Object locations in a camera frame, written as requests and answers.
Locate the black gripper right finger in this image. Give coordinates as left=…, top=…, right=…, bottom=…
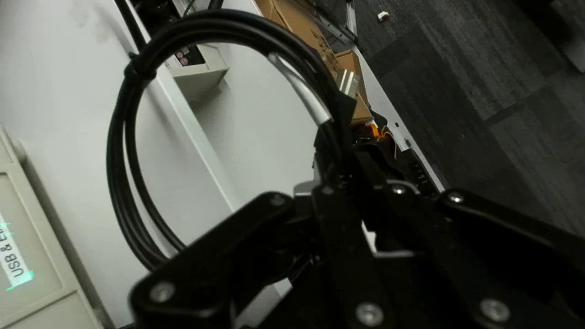
left=352, top=145, right=585, bottom=329

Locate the small grey labelled bin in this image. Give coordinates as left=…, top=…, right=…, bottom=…
left=113, top=0, right=232, bottom=105

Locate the black cable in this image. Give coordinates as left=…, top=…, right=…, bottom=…
left=104, top=8, right=369, bottom=275

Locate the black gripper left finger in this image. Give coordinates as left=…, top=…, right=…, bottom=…
left=127, top=94, right=398, bottom=329

